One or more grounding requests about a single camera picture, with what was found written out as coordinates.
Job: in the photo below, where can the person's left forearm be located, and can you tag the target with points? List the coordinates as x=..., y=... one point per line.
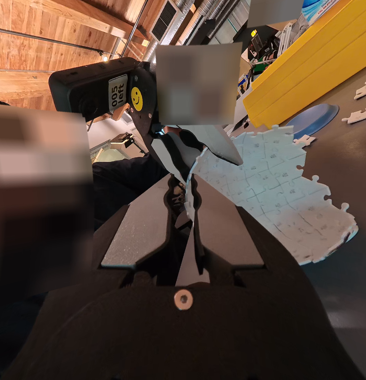
x=126, y=184

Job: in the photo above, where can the yellow plastic bin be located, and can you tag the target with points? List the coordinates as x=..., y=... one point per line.
x=304, y=68

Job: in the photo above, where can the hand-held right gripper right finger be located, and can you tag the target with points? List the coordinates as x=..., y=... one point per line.
x=224, y=234

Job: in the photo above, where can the ceiling air vent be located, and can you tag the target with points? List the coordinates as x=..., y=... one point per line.
x=163, y=19

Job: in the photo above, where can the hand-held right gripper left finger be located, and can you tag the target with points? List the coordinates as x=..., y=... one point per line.
x=138, y=234

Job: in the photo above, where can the white lattice rack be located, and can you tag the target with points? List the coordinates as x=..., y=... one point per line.
x=285, y=35

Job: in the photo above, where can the blue round ball stand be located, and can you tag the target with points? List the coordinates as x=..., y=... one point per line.
x=313, y=118

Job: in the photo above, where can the blue and white puzzle ball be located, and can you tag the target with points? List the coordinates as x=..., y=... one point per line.
x=275, y=184

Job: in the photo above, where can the white loose puzzle piece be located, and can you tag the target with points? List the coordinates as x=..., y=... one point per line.
x=359, y=115
x=365, y=90
x=304, y=141

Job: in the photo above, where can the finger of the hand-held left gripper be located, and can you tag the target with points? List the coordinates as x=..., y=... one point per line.
x=186, y=156
x=218, y=142

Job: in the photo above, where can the white wipes canister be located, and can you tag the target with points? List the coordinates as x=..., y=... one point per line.
x=316, y=10

